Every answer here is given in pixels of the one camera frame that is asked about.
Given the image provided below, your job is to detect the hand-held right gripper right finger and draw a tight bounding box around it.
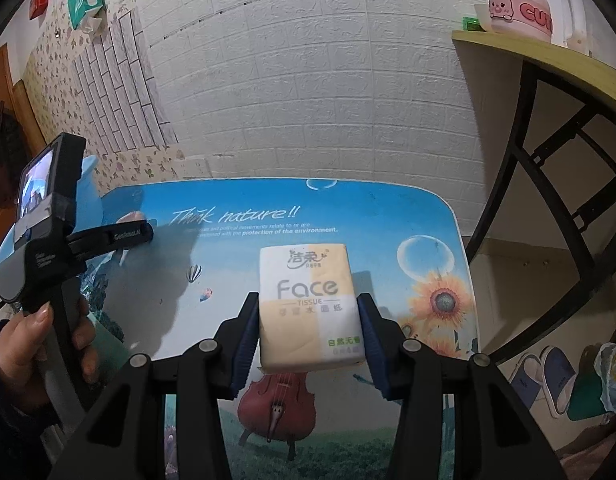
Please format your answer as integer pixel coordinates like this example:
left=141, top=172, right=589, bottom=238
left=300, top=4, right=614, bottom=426
left=355, top=293, right=564, bottom=480

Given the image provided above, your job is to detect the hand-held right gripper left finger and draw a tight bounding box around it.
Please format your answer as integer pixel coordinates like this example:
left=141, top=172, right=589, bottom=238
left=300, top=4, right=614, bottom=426
left=48, top=292, right=261, bottom=480

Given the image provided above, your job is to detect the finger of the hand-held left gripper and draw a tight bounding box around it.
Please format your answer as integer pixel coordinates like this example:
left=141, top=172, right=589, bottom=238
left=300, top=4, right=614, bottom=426
left=68, top=222, right=155, bottom=252
left=70, top=245, right=116, bottom=264

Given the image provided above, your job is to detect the blue plastic basin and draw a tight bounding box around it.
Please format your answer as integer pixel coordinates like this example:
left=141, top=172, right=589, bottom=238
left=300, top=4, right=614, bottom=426
left=0, top=155, right=104, bottom=271

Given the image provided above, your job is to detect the yellow white tissue pack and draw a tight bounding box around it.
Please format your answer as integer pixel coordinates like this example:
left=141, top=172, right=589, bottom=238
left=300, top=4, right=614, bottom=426
left=259, top=244, right=367, bottom=375

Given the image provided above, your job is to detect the person's left hand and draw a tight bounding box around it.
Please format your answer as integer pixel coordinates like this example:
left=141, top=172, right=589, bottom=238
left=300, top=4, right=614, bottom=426
left=0, top=295, right=99, bottom=411

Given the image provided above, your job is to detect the dark hanging garment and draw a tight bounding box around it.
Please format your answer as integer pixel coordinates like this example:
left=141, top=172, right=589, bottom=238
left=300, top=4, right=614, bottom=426
left=0, top=89, right=34, bottom=213

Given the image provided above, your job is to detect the blue white slipper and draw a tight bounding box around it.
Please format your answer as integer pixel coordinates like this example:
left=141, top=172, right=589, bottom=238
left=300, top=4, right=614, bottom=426
left=539, top=345, right=577, bottom=417
left=510, top=354, right=545, bottom=412

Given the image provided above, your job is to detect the brown wooden door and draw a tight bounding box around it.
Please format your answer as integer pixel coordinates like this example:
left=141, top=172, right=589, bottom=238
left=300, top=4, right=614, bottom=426
left=0, top=44, right=46, bottom=257

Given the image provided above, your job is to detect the green trash bin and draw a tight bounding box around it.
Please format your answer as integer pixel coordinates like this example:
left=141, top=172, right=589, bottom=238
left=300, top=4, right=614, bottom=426
left=567, top=345, right=614, bottom=422

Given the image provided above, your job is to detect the green hanging tissue packet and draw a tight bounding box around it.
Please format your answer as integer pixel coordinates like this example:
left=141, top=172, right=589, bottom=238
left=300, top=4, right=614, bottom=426
left=67, top=0, right=106, bottom=30

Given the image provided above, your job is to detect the clear trash bag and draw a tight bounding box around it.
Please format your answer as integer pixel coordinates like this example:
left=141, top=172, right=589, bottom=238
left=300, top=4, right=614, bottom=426
left=594, top=342, right=616, bottom=412

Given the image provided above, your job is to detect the pink cartoon water bottle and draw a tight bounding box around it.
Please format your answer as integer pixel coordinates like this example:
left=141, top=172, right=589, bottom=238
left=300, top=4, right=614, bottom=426
left=488, top=0, right=555, bottom=44

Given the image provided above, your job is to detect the white electric kettle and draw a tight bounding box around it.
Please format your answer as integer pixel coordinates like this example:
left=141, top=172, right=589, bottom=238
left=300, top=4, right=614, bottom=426
left=549, top=0, right=600, bottom=57

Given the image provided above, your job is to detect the yellow table with black frame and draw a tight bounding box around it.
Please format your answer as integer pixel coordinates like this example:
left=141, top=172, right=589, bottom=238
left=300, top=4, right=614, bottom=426
left=452, top=29, right=616, bottom=367

